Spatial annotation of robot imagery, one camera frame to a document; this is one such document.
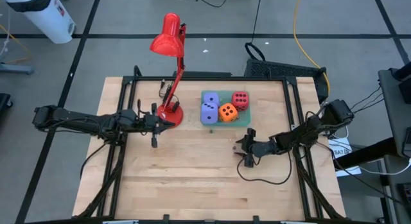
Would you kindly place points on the purple foam die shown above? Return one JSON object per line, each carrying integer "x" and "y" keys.
{"x": 209, "y": 114}
{"x": 212, "y": 98}

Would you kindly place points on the black perforated metal case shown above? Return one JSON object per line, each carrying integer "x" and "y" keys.
{"x": 279, "y": 70}

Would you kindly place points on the white paper sheet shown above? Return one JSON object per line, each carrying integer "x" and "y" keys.
{"x": 342, "y": 151}

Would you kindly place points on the teal translucent plastic bin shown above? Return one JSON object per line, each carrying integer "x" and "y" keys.
{"x": 244, "y": 118}

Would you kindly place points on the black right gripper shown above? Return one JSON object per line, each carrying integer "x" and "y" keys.
{"x": 261, "y": 147}

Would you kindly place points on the red foam die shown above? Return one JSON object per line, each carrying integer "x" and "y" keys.
{"x": 240, "y": 100}

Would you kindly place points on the black aluminium table frame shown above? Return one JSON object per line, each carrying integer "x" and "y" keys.
{"x": 208, "y": 79}

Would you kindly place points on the black table clamp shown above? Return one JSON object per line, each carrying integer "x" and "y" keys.
{"x": 256, "y": 218}
{"x": 166, "y": 217}

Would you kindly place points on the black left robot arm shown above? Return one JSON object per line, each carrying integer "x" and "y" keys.
{"x": 80, "y": 121}

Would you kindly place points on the orange foam die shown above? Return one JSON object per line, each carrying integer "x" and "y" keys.
{"x": 228, "y": 112}

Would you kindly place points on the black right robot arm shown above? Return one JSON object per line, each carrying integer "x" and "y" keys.
{"x": 308, "y": 131}

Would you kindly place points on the silver metal bracket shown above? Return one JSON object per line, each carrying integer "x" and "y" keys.
{"x": 294, "y": 222}
{"x": 120, "y": 222}

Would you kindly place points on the grey side cart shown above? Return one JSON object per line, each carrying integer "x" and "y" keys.
{"x": 390, "y": 115}

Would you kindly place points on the grey metal floor base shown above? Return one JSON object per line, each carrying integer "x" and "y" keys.
{"x": 16, "y": 69}

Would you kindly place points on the white trash can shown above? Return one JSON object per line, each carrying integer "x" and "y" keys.
{"x": 45, "y": 18}

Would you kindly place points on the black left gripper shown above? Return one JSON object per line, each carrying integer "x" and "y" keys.
{"x": 146, "y": 121}

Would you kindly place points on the red desk lamp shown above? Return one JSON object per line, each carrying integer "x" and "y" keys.
{"x": 168, "y": 38}

